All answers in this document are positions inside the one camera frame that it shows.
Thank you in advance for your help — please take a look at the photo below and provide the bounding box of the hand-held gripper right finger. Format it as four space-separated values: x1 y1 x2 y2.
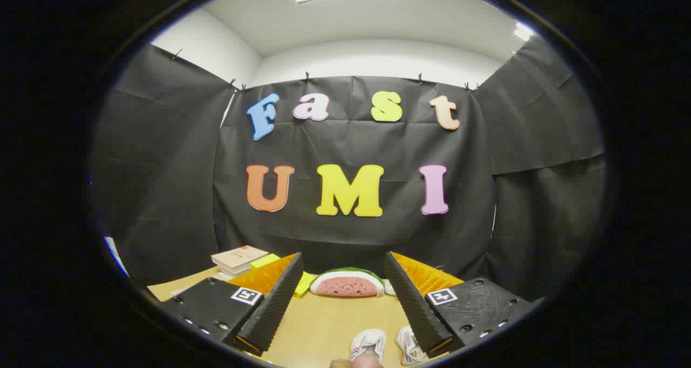
384 251 546 358

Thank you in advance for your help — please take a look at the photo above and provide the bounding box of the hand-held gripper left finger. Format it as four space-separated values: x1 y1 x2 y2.
158 252 304 357

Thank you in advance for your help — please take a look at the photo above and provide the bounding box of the white canvas shoe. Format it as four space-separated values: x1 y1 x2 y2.
350 329 387 364
395 325 430 366

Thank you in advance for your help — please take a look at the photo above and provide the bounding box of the yellow book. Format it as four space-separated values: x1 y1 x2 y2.
250 254 318 298

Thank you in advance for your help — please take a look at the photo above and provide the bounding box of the beige book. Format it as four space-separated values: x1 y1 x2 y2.
212 246 269 276

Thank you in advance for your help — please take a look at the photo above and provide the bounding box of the watermelon slice plush toy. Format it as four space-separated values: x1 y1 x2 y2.
310 267 385 297

